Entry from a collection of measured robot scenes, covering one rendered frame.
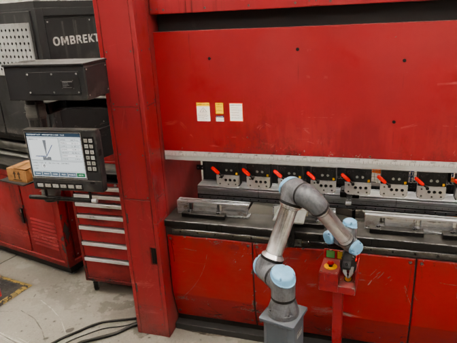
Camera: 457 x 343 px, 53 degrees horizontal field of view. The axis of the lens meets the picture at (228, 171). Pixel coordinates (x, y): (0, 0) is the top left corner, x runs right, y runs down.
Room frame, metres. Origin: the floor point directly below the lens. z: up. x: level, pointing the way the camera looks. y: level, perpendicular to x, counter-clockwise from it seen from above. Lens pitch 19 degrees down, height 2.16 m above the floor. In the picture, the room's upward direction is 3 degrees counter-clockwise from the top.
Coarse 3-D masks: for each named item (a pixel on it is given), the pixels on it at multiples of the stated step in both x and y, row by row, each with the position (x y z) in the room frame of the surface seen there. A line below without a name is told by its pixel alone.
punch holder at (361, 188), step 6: (348, 168) 2.51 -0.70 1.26; (354, 168) 2.50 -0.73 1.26; (348, 174) 2.51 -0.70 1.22; (354, 174) 2.50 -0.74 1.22; (360, 174) 2.49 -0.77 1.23; (366, 174) 2.48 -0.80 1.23; (354, 180) 2.50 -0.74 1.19; (360, 180) 2.49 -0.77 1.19; (366, 180) 2.48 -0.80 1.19; (348, 186) 2.51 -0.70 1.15; (354, 186) 2.51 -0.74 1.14; (360, 186) 2.50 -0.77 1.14; (366, 186) 2.48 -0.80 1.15; (348, 192) 2.51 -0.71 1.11; (354, 192) 2.50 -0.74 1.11; (360, 192) 2.49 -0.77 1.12; (366, 192) 2.49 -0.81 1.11
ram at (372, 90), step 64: (192, 64) 2.80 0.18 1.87; (256, 64) 2.68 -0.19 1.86; (320, 64) 2.57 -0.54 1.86; (384, 64) 2.47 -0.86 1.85; (448, 64) 2.37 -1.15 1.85; (192, 128) 2.81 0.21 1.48; (256, 128) 2.68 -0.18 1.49; (320, 128) 2.57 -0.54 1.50; (384, 128) 2.46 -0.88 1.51; (448, 128) 2.36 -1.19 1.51
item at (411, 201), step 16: (208, 192) 3.07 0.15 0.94; (224, 192) 3.03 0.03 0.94; (240, 192) 2.99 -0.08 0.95; (256, 192) 2.95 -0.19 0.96; (272, 192) 2.92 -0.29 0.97; (336, 192) 2.82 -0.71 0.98; (352, 208) 2.77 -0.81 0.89; (368, 208) 2.73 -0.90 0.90; (384, 208) 2.70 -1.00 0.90; (400, 208) 2.68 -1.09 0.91; (416, 208) 2.64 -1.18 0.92; (432, 208) 2.61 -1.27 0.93; (448, 208) 2.58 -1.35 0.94
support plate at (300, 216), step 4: (280, 204) 2.63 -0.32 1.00; (276, 212) 2.52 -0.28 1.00; (300, 212) 2.50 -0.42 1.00; (304, 212) 2.50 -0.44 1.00; (276, 216) 2.46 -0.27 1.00; (296, 216) 2.45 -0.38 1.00; (300, 216) 2.44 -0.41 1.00; (304, 216) 2.44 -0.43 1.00; (272, 220) 2.41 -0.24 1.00; (296, 220) 2.39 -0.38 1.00; (300, 220) 2.39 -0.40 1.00; (304, 220) 2.40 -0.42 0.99; (300, 224) 2.36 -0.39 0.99
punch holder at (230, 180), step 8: (216, 168) 2.76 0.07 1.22; (224, 168) 2.74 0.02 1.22; (232, 168) 2.73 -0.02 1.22; (240, 168) 2.76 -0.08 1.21; (216, 176) 2.76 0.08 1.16; (224, 176) 2.74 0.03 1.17; (232, 176) 2.73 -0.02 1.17; (240, 176) 2.76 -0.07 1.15; (224, 184) 2.74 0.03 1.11; (232, 184) 2.73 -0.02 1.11; (240, 184) 2.76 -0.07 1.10
